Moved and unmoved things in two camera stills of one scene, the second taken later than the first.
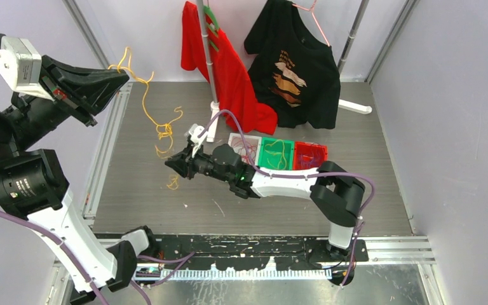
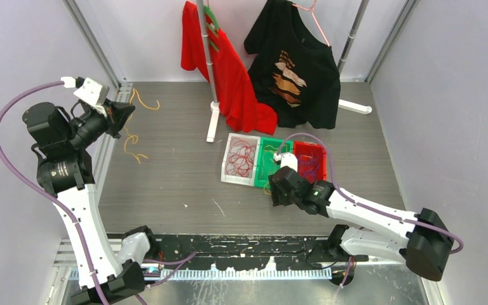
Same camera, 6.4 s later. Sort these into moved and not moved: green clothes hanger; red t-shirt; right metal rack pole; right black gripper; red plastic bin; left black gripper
Moved: left black gripper; right black gripper
Not moved: right metal rack pole; red plastic bin; red t-shirt; green clothes hanger
